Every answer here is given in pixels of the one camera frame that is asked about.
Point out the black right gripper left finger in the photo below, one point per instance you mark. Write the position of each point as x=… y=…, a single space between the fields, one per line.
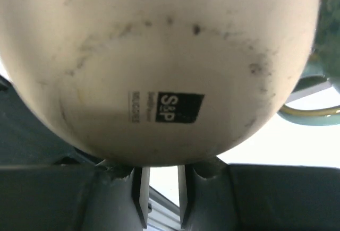
x=74 y=197

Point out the teal speckled ceramic mug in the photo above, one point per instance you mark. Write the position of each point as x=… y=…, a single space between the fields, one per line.
x=322 y=66

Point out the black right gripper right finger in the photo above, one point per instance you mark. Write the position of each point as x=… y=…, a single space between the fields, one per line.
x=217 y=196

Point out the cream ceramic mug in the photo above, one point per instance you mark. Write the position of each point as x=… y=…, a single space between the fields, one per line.
x=156 y=82

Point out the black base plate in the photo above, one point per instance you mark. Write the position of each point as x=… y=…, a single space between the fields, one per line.
x=25 y=140

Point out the aluminium frame rail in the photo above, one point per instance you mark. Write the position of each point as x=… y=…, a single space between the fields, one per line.
x=163 y=214

